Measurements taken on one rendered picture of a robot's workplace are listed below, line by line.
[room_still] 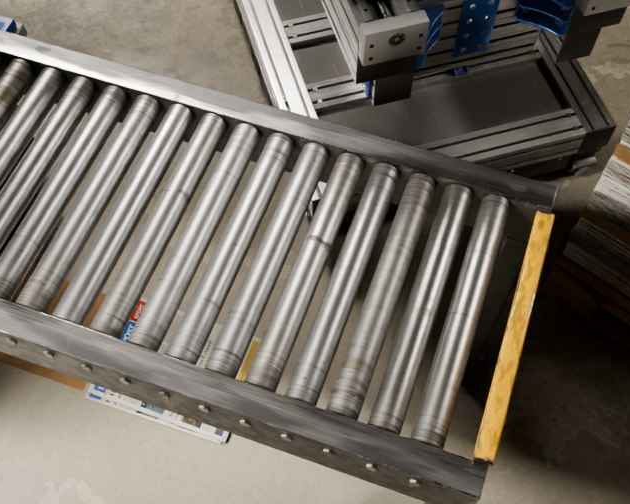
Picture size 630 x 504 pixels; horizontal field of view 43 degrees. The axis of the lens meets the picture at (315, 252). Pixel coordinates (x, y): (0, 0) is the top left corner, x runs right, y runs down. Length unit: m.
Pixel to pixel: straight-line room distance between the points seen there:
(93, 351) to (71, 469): 0.84
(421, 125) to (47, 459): 1.27
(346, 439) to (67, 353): 0.44
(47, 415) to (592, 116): 1.61
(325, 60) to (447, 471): 1.44
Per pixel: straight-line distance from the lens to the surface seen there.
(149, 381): 1.23
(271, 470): 1.99
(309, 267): 1.28
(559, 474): 2.07
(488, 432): 1.19
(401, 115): 2.23
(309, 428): 1.18
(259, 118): 1.45
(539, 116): 2.27
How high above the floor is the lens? 1.93
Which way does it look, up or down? 61 degrees down
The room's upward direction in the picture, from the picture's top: straight up
